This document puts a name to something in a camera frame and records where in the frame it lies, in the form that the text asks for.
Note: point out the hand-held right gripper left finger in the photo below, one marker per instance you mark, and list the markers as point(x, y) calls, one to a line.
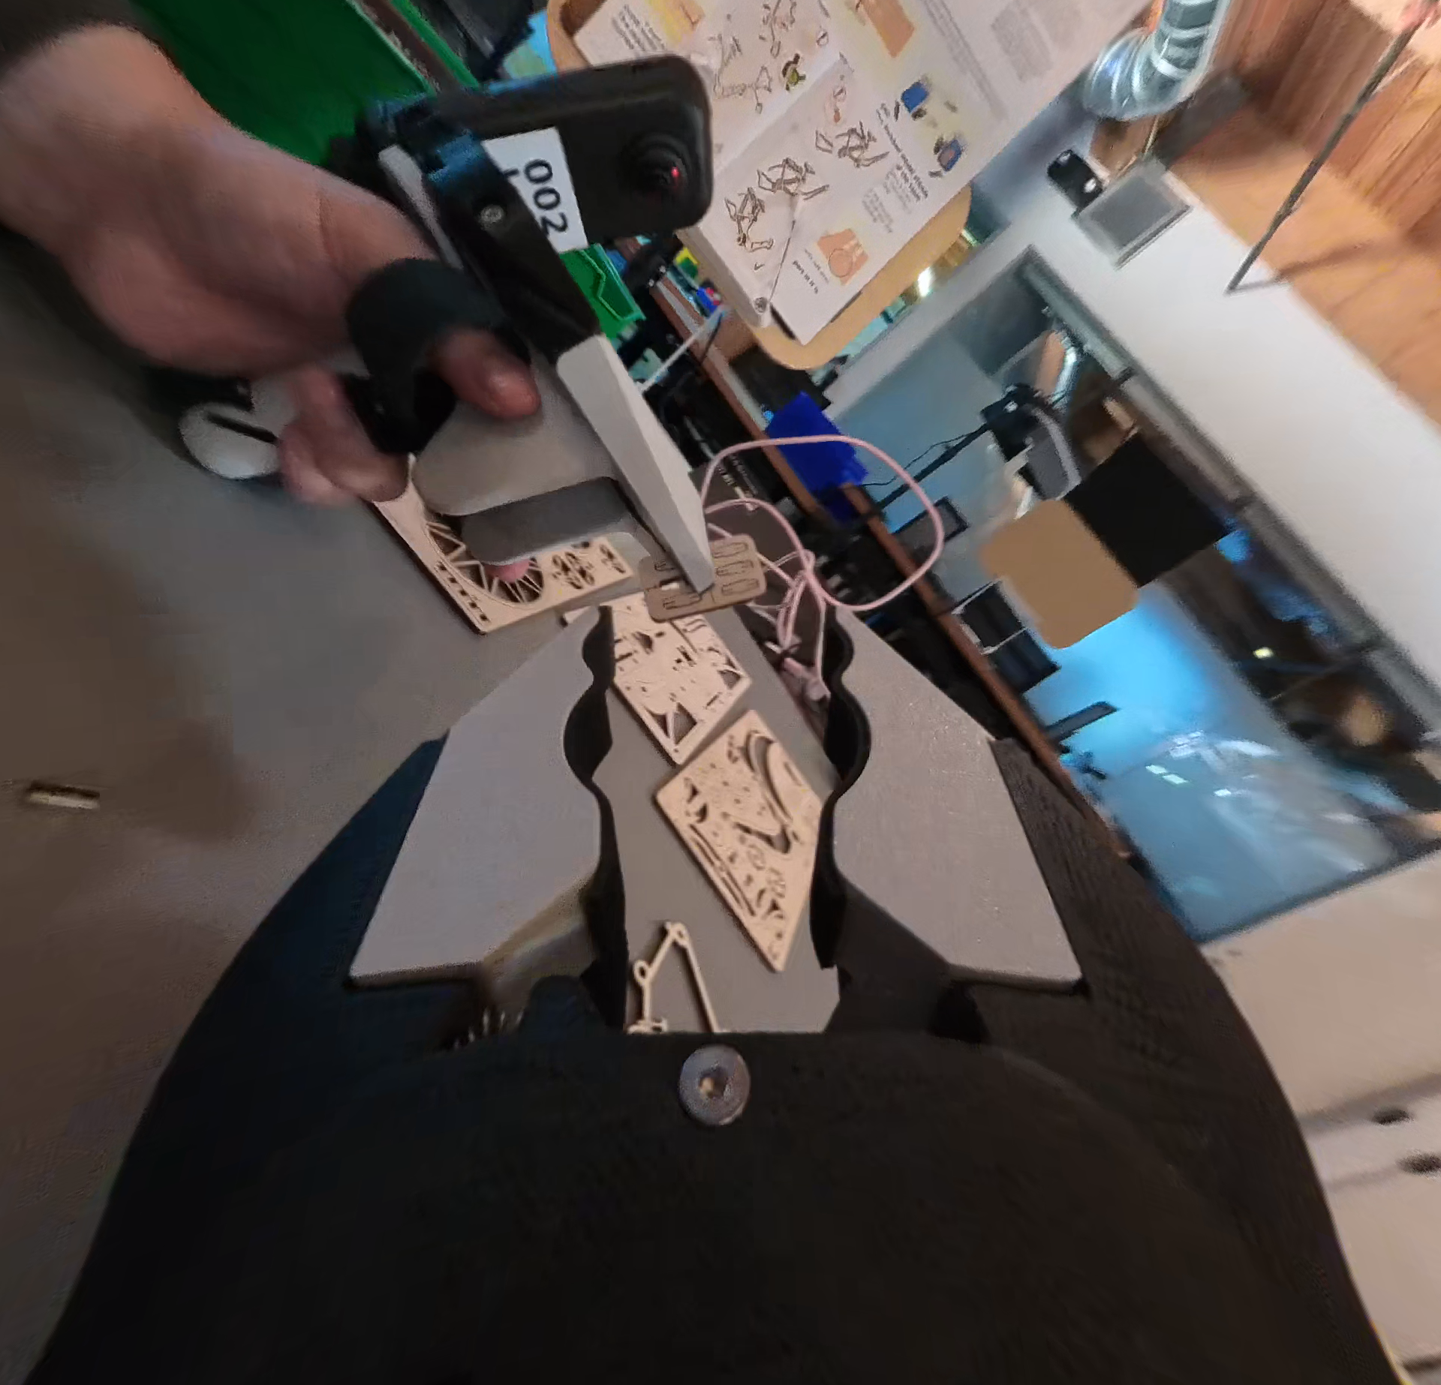
point(485, 844)

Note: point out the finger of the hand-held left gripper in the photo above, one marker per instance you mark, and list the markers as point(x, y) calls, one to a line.
point(642, 449)

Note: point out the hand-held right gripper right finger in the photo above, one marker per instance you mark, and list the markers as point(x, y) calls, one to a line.
point(957, 856)

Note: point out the thin wooden part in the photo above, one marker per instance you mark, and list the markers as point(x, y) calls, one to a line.
point(663, 600)

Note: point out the person's left hand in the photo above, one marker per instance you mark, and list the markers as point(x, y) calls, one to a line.
point(170, 201)

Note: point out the wooden sheet with wheel cutouts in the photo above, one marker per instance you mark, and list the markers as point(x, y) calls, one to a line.
point(614, 575)

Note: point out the blue plastic bin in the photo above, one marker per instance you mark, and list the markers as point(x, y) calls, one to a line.
point(810, 440)

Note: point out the wooden sheet with curved cutouts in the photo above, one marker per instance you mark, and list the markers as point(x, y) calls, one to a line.
point(686, 794)

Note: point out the wooden linkage part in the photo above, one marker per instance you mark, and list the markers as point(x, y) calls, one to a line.
point(675, 935)

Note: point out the wooden display board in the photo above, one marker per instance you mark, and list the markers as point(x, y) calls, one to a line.
point(857, 327)

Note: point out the instruction booklet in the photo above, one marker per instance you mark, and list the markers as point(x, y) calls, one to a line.
point(957, 33)

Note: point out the large green plastic bin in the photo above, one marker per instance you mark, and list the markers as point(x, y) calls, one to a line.
point(258, 33)

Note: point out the black monitor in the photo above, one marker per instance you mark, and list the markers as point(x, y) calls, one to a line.
point(1160, 507)

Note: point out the small wooden offcut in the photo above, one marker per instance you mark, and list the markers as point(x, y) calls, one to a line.
point(61, 798)

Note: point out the wooden sheet with frame cutouts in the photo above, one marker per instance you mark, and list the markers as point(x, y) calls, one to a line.
point(721, 682)

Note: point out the wall air vent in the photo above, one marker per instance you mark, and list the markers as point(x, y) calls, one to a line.
point(1133, 213)

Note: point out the silver ventilation duct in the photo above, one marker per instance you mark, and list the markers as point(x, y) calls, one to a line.
point(1171, 33)

